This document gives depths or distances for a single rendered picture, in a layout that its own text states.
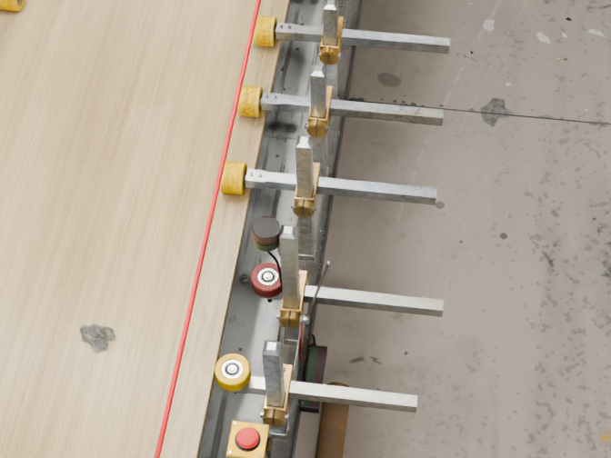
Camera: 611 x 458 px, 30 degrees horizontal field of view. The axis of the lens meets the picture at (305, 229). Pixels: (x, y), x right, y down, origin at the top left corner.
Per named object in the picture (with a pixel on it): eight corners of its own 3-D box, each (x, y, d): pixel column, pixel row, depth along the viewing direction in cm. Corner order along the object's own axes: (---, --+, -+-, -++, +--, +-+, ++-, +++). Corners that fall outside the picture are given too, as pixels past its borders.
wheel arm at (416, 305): (443, 307, 271) (444, 298, 268) (441, 319, 269) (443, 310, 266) (262, 288, 275) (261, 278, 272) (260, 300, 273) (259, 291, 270)
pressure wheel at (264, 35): (275, 14, 303) (272, 43, 303) (278, 21, 311) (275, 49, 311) (253, 12, 304) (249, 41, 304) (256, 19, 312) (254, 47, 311)
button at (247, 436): (260, 432, 211) (259, 428, 210) (256, 452, 209) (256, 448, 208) (239, 429, 212) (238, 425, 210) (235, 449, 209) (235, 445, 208)
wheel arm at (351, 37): (449, 44, 305) (450, 35, 302) (448, 54, 303) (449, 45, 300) (265, 29, 309) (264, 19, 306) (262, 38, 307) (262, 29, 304)
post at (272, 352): (287, 436, 274) (281, 339, 235) (285, 450, 272) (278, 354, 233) (273, 435, 274) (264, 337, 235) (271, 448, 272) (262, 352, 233)
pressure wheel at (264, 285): (288, 288, 278) (286, 263, 268) (284, 316, 273) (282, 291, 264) (255, 284, 279) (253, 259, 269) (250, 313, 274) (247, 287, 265)
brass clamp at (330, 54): (345, 30, 310) (345, 16, 306) (340, 66, 302) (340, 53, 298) (323, 28, 311) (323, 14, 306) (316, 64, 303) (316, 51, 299)
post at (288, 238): (301, 333, 283) (297, 224, 244) (299, 346, 281) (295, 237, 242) (287, 333, 283) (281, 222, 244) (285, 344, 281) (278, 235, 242)
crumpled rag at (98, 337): (122, 336, 259) (120, 331, 257) (100, 356, 256) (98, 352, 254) (95, 314, 262) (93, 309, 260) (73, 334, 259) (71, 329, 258)
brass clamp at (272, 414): (295, 374, 263) (295, 364, 259) (287, 428, 255) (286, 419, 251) (269, 372, 263) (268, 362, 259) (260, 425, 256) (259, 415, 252)
